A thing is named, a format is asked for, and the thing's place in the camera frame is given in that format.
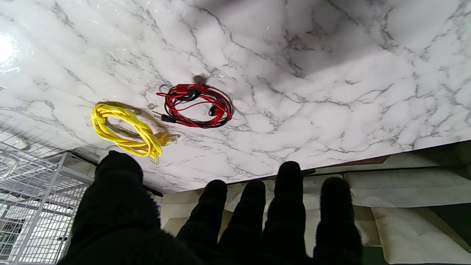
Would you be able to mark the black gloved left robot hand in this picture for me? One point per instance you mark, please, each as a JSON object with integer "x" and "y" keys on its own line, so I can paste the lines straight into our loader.
{"x": 121, "y": 221}

